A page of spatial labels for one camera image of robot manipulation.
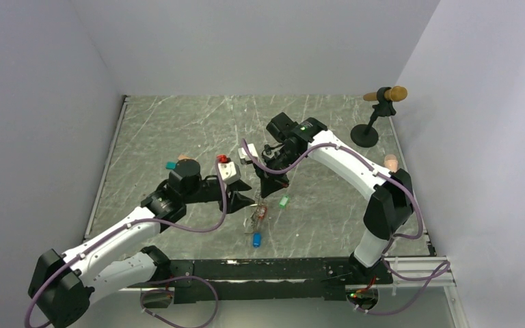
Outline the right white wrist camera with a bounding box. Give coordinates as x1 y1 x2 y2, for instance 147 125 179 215
238 143 258 165

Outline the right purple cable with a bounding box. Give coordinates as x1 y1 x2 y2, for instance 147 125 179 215
241 138 452 317

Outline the green tagged key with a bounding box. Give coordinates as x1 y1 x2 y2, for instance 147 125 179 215
278 195 290 208

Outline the purple cable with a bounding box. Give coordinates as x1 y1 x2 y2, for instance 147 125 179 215
24 174 228 328
241 138 452 317

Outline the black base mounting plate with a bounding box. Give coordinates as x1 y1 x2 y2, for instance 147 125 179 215
124 257 394 305

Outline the blue tagged key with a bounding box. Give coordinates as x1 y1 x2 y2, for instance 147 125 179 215
252 232 262 248

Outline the round metal keyring disc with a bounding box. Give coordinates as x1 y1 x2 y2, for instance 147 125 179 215
243 200 268 234

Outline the pink cylindrical object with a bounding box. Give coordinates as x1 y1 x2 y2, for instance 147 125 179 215
383 154 399 172

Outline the black microphone stand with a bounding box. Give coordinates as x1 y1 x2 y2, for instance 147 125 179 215
350 98 396 148

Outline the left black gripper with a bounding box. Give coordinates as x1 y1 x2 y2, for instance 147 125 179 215
183 178 255 214

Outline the gold microphone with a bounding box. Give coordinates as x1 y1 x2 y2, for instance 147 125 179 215
363 85 408 102

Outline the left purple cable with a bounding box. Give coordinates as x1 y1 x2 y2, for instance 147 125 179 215
24 174 228 328

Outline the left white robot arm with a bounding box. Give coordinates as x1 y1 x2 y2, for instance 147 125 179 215
24 155 254 327

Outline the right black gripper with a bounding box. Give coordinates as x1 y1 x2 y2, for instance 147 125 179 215
253 147 303 199

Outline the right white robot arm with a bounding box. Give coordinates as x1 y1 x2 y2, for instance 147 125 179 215
241 113 415 284

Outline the aluminium frame rail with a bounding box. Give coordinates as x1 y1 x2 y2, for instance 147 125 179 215
385 256 456 288

